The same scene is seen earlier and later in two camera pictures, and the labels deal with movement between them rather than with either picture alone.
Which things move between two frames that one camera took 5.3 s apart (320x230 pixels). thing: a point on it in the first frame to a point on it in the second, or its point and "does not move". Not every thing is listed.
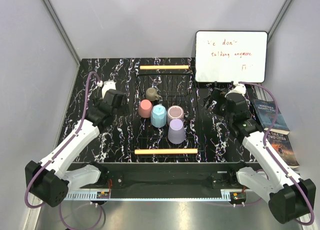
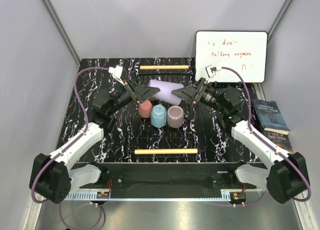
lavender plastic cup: [176, 134] to [165, 93]
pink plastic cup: [145, 108] does not move
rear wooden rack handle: [177, 67] does not move
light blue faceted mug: [158, 116] does not move
